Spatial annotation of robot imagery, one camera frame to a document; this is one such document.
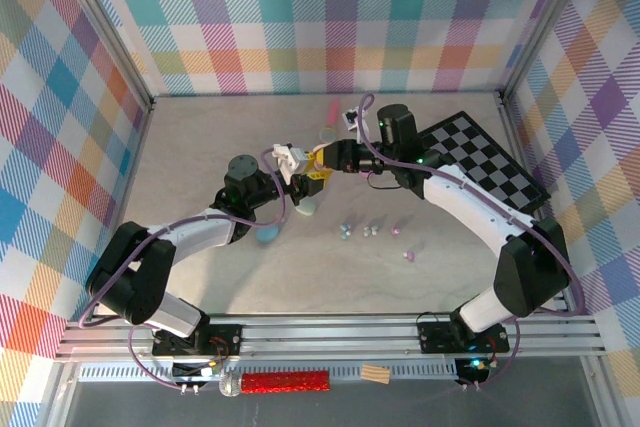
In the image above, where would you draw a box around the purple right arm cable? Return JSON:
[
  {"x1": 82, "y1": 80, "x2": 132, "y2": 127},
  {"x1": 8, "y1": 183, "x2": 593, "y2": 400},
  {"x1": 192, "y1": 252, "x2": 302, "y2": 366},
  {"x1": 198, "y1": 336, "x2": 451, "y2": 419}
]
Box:
[{"x1": 352, "y1": 92, "x2": 587, "y2": 391}]

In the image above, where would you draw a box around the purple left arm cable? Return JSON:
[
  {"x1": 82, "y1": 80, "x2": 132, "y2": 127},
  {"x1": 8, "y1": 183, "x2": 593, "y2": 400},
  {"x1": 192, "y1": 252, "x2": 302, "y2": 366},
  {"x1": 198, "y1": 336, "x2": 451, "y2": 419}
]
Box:
[{"x1": 78, "y1": 145, "x2": 289, "y2": 391}]

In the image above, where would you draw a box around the red glitter toy microphone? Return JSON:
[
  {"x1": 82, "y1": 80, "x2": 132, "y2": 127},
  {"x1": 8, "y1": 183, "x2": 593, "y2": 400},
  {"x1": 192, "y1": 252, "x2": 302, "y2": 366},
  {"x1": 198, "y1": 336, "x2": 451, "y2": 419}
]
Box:
[{"x1": 218, "y1": 369, "x2": 332, "y2": 398}]

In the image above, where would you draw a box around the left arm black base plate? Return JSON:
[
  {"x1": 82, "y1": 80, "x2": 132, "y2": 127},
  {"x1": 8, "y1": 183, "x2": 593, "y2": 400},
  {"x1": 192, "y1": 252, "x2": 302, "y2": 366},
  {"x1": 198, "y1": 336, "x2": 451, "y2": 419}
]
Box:
[{"x1": 151, "y1": 322, "x2": 244, "y2": 358}]

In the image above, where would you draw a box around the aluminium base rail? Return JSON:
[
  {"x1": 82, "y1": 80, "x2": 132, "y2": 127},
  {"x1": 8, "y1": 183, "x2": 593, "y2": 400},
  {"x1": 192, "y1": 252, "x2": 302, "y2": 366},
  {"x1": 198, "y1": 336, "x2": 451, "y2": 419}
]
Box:
[{"x1": 54, "y1": 314, "x2": 609, "y2": 363}]

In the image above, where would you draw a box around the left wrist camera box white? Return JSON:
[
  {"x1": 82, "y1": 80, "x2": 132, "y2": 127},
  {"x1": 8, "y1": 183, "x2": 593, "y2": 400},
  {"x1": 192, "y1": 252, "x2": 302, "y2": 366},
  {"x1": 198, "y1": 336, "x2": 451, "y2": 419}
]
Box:
[{"x1": 271, "y1": 142, "x2": 307, "y2": 182}]

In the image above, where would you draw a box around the aluminium frame post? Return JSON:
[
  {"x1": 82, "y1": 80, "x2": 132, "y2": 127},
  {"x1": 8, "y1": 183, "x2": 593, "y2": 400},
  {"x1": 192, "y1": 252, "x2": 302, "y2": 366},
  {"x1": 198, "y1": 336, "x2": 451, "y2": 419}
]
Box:
[
  {"x1": 47, "y1": 0, "x2": 156, "y2": 113},
  {"x1": 497, "y1": 0, "x2": 601, "y2": 108}
]

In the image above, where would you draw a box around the black grey chessboard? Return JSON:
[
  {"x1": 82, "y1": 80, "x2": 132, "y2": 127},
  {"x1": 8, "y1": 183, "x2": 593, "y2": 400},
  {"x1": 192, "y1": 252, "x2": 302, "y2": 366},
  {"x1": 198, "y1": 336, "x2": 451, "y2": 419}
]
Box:
[{"x1": 417, "y1": 110, "x2": 552, "y2": 213}]

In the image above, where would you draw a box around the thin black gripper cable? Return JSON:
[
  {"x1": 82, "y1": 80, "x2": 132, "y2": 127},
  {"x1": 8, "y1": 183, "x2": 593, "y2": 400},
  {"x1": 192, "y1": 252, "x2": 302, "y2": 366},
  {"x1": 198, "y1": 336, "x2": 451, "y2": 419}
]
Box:
[{"x1": 367, "y1": 171, "x2": 409, "y2": 193}]

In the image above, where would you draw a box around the black control box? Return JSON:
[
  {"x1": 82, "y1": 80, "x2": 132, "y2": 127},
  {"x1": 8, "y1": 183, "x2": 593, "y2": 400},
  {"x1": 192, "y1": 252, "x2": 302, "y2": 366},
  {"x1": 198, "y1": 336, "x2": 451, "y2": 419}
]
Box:
[
  {"x1": 172, "y1": 361, "x2": 224, "y2": 382},
  {"x1": 454, "y1": 357, "x2": 492, "y2": 384}
]

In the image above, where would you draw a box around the pink toy microphone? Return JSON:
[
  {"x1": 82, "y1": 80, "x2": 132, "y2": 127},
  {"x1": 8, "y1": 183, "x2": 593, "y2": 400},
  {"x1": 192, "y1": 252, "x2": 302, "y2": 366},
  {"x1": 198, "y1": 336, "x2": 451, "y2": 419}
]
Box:
[{"x1": 318, "y1": 98, "x2": 342, "y2": 144}]

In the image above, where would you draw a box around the small wooden block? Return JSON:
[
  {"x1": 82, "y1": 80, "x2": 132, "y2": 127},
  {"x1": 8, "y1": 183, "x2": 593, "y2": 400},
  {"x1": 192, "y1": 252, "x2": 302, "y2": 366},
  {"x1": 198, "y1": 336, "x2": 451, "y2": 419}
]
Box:
[{"x1": 360, "y1": 364, "x2": 392, "y2": 386}]

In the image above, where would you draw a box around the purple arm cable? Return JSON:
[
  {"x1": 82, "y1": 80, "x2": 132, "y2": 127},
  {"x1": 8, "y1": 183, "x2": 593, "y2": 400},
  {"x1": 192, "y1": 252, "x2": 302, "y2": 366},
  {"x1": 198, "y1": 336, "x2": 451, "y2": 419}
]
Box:
[
  {"x1": 78, "y1": 145, "x2": 289, "y2": 391},
  {"x1": 352, "y1": 92, "x2": 587, "y2": 391}
]

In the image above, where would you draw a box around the white slotted cable duct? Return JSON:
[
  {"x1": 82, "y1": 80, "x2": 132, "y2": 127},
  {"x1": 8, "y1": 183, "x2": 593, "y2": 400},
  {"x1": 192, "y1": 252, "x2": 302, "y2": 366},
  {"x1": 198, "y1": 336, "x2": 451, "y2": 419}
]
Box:
[{"x1": 77, "y1": 360, "x2": 466, "y2": 383}]

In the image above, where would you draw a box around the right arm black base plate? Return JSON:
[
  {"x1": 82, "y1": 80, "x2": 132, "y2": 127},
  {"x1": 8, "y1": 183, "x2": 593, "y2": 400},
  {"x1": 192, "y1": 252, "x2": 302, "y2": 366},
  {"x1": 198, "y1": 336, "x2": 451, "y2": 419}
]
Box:
[{"x1": 417, "y1": 319, "x2": 511, "y2": 354}]

